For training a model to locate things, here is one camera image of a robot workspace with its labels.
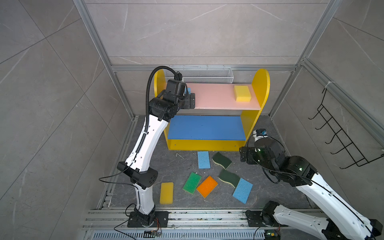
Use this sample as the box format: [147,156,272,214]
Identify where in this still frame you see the yellow sponge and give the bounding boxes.
[159,182,174,205]
[234,85,252,103]

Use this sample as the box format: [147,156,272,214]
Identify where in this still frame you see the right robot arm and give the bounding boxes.
[239,136,383,240]

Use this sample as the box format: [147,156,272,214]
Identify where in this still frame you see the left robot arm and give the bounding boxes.
[118,80,189,227]

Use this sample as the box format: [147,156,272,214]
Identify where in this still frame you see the yellow shelf pink blue boards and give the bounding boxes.
[164,69,271,151]

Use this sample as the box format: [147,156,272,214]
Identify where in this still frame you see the metal mesh basket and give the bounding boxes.
[173,67,234,84]

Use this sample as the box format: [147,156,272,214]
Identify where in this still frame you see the dark green sponge upper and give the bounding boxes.
[212,152,232,170]

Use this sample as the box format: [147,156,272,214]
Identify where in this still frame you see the dark green sponge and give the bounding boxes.
[218,169,241,188]
[212,152,232,170]

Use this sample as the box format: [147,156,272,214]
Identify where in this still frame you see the dark green sponge lower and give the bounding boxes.
[218,169,241,188]

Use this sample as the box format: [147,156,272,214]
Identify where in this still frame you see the orange sponge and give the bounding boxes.
[197,176,218,198]

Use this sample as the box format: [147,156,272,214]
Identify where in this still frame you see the bright green sponge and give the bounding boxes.
[183,173,202,195]

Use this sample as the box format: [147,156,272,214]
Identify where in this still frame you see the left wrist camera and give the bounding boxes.
[174,72,183,81]

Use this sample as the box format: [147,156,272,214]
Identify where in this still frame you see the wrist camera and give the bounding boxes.
[174,72,183,81]
[253,129,268,142]

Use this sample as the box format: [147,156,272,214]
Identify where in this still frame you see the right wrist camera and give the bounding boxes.
[253,129,268,142]

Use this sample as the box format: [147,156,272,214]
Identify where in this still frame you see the black corrugated cable hose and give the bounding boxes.
[131,65,181,157]

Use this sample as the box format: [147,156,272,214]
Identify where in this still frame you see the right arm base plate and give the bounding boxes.
[245,210,279,227]

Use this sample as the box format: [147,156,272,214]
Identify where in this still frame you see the black wire hook rack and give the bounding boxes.
[308,88,384,170]

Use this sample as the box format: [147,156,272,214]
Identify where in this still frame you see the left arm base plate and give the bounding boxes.
[127,211,170,228]

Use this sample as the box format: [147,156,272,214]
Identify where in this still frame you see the aluminium mounting rail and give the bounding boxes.
[81,209,315,240]

